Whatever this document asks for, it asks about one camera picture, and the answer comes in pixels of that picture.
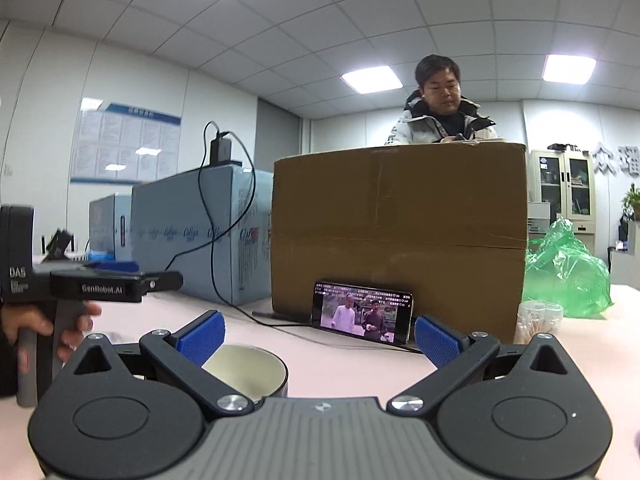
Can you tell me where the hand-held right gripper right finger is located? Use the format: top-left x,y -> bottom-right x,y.
387,315 -> 583,417

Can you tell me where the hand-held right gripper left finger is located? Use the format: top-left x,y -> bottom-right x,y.
60,310 -> 256,417

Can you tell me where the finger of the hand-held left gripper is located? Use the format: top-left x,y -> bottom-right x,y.
142,270 -> 184,295

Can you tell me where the dark bowl with white inside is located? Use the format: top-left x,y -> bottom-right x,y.
200,344 -> 290,409

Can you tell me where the person's left hand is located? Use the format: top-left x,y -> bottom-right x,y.
0,302 -> 104,362

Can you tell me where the small black device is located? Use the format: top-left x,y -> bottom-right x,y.
42,229 -> 77,262

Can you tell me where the large light blue carton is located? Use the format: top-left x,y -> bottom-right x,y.
131,164 -> 275,307

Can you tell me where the small light blue carton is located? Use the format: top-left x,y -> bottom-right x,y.
89,193 -> 134,264

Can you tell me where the black smartphone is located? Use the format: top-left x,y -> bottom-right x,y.
311,281 -> 415,345

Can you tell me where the clear jar of cotton swabs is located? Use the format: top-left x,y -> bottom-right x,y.
515,301 -> 565,344

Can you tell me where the large brown cardboard box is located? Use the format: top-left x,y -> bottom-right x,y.
270,142 -> 529,346

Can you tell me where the black charger adapter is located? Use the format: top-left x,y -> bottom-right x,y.
210,132 -> 232,165

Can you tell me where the green plastic bag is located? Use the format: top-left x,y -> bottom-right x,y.
525,216 -> 615,319

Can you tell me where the white machine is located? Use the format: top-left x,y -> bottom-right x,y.
527,202 -> 552,234

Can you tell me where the white reception counter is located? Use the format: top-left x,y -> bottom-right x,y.
607,247 -> 640,287

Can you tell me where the grey glass-door cabinet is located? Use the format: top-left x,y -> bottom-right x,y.
529,149 -> 597,235

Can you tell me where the green potted plant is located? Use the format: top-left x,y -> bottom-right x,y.
621,183 -> 640,222

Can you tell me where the ceiling light panel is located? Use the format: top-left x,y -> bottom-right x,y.
541,54 -> 597,83
341,67 -> 403,94

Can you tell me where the black charging cable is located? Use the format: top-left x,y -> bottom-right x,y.
164,121 -> 321,330

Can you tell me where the blue wall notice board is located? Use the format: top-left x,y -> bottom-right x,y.
70,101 -> 182,184

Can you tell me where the white wall lettering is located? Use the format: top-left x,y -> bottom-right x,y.
590,142 -> 640,177

